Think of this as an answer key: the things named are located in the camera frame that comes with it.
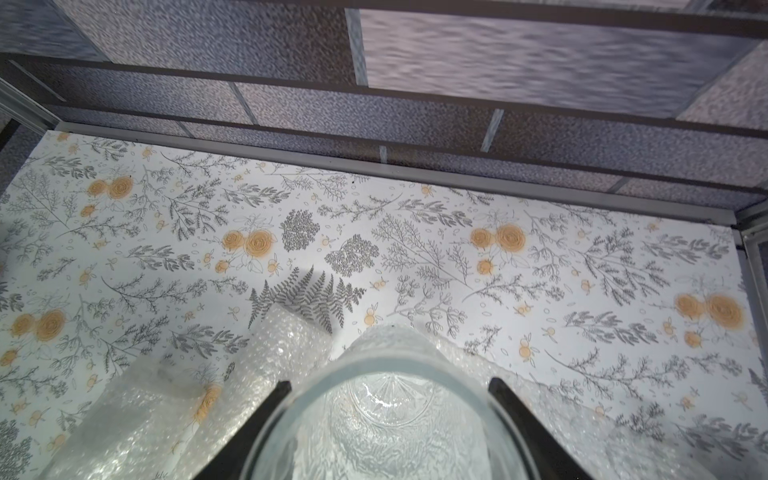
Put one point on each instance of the bubble wrap sheet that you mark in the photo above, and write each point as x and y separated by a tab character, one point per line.
604	449

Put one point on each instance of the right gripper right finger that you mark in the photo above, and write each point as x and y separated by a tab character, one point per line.
549	459

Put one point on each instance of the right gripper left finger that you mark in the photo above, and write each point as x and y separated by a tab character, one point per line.
230	462

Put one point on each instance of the bubble wrap roll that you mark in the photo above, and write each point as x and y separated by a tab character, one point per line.
156	421

